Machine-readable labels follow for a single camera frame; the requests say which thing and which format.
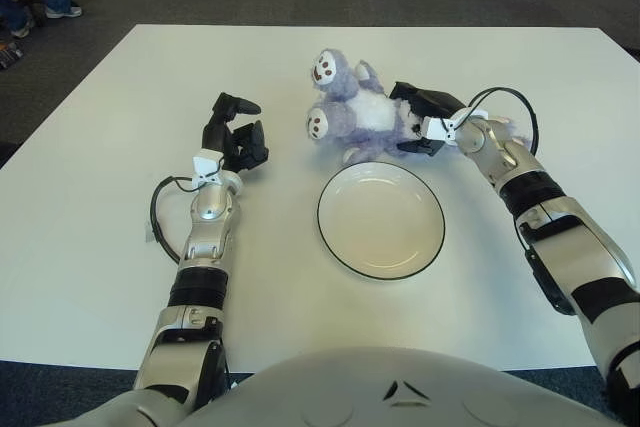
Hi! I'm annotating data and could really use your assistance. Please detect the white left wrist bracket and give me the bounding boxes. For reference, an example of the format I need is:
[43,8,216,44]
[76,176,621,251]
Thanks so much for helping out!
[192,149,224,188]

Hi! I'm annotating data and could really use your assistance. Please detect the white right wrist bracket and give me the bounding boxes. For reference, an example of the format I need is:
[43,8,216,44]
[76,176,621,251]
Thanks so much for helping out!
[423,107,489,146]

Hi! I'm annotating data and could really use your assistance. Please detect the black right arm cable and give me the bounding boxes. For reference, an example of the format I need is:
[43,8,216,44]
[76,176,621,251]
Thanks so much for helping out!
[454,87,541,156]

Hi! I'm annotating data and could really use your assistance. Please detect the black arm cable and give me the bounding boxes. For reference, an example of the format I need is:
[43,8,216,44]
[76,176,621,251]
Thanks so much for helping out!
[454,87,541,156]
[149,175,201,263]

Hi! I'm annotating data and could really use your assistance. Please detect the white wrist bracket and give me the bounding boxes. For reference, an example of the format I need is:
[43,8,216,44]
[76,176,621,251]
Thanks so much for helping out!
[192,149,224,188]
[423,107,489,146]

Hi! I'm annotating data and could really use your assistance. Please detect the dark box on floor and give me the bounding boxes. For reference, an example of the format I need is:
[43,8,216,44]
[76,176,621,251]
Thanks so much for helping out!
[0,40,25,71]

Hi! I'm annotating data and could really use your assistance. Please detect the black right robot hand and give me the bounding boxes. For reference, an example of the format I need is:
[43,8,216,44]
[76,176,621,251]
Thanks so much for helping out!
[388,80,469,158]

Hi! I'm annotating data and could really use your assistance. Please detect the purple plush bunny doll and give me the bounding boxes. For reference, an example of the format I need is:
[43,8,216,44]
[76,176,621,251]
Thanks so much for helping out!
[304,48,526,166]

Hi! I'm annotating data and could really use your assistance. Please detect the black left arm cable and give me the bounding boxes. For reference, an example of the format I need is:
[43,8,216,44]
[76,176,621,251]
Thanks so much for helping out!
[149,175,201,263]

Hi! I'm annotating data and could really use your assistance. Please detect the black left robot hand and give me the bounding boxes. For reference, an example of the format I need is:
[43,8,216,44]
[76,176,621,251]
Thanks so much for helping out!
[201,92,271,173]

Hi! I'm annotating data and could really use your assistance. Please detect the white plate black rim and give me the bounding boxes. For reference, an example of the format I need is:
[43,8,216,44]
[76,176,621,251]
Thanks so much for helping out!
[316,161,446,282]

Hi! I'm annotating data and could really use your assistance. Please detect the silver robot torso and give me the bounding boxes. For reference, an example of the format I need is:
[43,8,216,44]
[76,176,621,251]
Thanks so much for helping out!
[64,345,640,427]

